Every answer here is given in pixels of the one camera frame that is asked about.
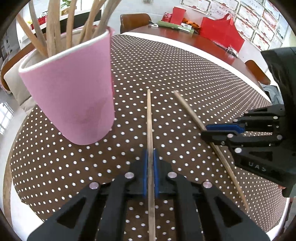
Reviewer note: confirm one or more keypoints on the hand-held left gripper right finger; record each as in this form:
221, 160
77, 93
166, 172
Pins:
155, 171

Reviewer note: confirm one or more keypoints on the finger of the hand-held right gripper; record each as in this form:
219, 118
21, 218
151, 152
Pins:
242, 143
222, 128

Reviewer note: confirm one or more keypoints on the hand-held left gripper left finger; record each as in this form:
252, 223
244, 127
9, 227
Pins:
145, 171

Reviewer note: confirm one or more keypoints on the slim wooden chopstick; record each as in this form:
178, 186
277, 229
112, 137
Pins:
189, 111
149, 127

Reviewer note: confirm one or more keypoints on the pink cup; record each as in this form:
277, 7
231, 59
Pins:
76, 92

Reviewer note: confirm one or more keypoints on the bunch of wooden chopsticks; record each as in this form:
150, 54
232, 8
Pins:
52, 30

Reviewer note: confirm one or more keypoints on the grey jacket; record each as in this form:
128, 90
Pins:
274, 95

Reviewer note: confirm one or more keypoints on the brown wooden chair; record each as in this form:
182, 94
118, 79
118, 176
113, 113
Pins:
134, 20
256, 71

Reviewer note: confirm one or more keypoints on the black plastic packet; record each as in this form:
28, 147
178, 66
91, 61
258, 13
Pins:
233, 51

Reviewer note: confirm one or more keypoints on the brown polka dot tablecloth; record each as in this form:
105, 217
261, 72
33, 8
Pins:
185, 76

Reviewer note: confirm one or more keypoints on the group of award certificates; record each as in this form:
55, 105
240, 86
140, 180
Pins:
245, 14

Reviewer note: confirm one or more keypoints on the red gift bag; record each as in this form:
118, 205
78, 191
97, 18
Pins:
219, 32

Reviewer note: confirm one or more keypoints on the orange snack packets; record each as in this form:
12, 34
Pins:
190, 22

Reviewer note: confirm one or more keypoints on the green tray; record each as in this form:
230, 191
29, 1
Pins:
175, 26

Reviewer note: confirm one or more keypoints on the tall red box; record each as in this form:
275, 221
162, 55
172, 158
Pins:
179, 15

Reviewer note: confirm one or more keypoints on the beige cushion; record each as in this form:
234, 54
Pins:
13, 81

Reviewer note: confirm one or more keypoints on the white sideboard cabinet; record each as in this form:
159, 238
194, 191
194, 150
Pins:
78, 18

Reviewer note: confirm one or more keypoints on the wooden chair with cushion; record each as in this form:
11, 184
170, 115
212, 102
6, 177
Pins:
13, 60

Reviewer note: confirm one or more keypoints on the red basket on counter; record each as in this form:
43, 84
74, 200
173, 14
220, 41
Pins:
40, 21

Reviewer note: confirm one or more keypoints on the small potted plant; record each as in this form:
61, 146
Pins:
66, 3

